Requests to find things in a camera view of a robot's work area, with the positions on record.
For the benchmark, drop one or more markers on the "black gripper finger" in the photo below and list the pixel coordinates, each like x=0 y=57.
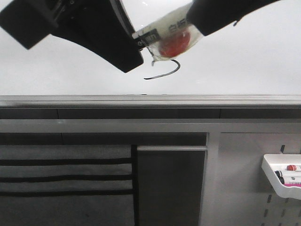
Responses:
x=209 y=16
x=101 y=26

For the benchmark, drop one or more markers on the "white black-tipped whiteboard marker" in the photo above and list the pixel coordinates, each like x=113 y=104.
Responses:
x=170 y=35

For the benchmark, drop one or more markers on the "dark grey panel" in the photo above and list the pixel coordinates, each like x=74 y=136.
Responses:
x=170 y=187

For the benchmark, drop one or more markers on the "grey fabric pocket organizer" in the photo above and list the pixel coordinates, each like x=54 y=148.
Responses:
x=67 y=185

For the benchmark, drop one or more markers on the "white plastic tray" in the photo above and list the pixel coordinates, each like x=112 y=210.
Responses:
x=274 y=162

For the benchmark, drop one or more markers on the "black capped marker in tray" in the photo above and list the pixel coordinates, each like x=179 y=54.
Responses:
x=284 y=176

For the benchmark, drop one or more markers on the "white slotted pegboard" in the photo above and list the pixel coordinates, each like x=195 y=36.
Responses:
x=236 y=192

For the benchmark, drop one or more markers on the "pink item in tray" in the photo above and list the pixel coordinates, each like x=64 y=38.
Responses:
x=292 y=184

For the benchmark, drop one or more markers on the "grey whiteboard frame rail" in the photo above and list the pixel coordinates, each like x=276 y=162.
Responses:
x=150 y=101

